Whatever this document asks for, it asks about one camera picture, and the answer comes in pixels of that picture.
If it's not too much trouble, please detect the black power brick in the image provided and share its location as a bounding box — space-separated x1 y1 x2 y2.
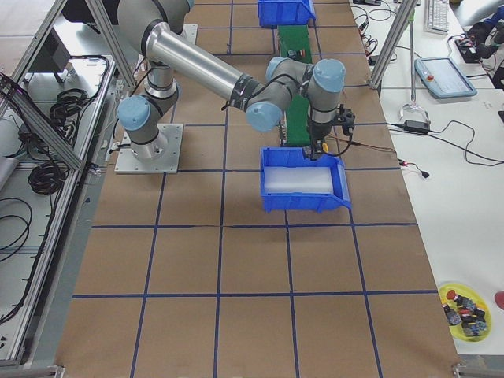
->
403 120 431 134

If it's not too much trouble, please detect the blue plastic bin far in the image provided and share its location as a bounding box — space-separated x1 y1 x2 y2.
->
257 0 317 27

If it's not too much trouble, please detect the metal reacher pole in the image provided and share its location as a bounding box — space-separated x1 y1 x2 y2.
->
399 10 429 122

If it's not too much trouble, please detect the green conveyor belt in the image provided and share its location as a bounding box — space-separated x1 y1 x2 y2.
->
277 25 314 148

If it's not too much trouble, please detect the yellow push button switch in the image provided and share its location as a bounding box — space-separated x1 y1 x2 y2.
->
302 141 328 161

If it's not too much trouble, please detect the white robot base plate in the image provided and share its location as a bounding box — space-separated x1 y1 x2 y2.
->
115 123 183 174

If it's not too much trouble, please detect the red push button switch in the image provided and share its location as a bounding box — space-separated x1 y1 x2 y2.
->
287 50 306 61

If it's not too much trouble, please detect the blue plastic bin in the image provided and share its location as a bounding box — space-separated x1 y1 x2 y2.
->
257 0 317 27
260 147 351 213

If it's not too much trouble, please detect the aluminium frame post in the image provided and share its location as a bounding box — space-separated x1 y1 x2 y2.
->
369 0 417 90

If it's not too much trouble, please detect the yellow plate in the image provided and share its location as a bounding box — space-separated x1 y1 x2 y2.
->
438 282 492 343

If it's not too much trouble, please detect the robot teach pendant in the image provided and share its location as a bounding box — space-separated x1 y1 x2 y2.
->
414 57 477 99

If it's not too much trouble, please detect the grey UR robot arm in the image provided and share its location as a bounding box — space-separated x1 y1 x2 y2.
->
117 1 355 160

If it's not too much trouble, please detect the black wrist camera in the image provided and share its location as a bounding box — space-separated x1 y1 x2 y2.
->
339 104 355 137

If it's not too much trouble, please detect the blue plastic bin near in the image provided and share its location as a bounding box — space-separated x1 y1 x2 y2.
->
260 147 351 213

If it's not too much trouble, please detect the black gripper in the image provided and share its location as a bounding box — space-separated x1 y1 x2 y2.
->
309 129 329 160

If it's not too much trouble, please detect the white keyboard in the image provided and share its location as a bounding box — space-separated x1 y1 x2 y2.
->
424 0 450 35

